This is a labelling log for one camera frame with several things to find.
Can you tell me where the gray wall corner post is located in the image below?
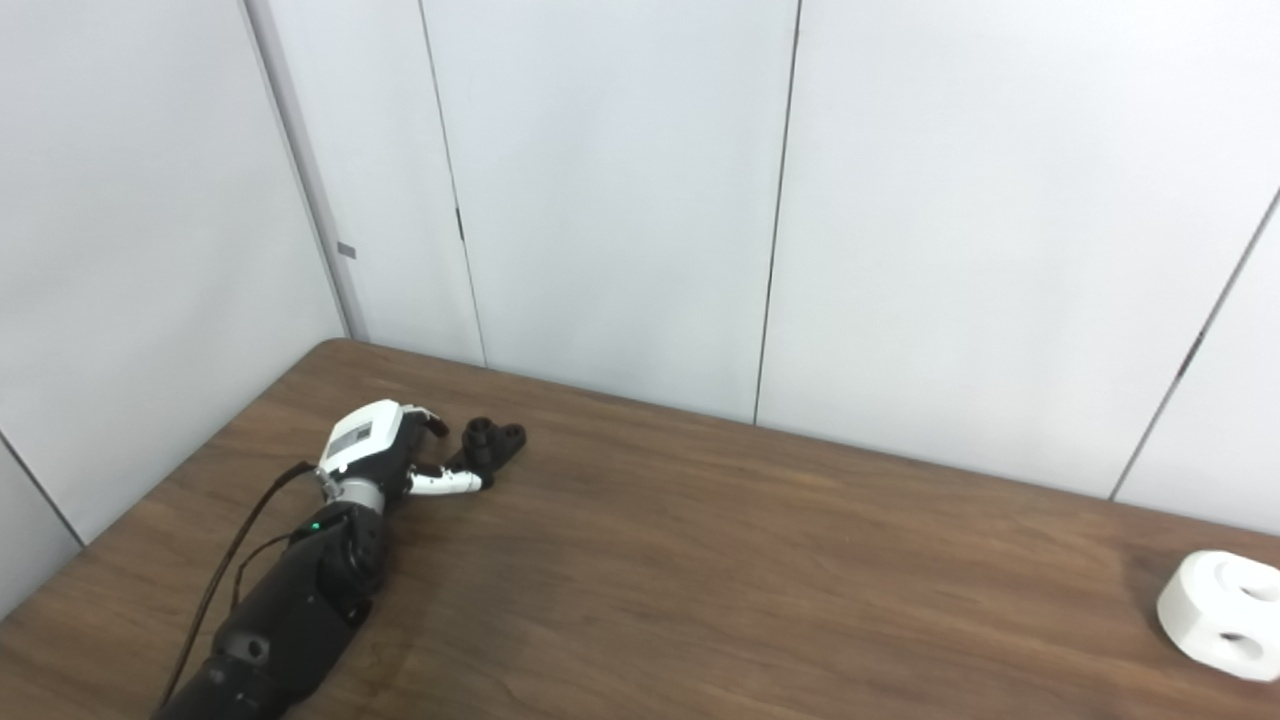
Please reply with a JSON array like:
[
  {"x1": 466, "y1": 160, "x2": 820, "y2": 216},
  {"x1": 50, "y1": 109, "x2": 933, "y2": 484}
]
[{"x1": 243, "y1": 0, "x2": 370, "y2": 343}]

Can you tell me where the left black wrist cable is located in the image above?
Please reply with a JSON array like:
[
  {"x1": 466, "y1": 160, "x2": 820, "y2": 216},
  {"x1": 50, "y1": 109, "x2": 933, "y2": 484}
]
[{"x1": 160, "y1": 461, "x2": 319, "y2": 711}]

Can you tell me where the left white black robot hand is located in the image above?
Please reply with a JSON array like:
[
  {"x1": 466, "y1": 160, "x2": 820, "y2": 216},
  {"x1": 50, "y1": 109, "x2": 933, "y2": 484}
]
[{"x1": 316, "y1": 399, "x2": 493, "y2": 513}]

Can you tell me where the black plastic holder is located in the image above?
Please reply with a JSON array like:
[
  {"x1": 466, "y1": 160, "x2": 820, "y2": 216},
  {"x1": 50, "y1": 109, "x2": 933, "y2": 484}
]
[{"x1": 443, "y1": 417, "x2": 528, "y2": 491}]

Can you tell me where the round white plastic piece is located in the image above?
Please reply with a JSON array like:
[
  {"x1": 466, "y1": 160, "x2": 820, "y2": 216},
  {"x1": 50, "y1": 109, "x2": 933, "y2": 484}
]
[{"x1": 1157, "y1": 550, "x2": 1280, "y2": 683}]

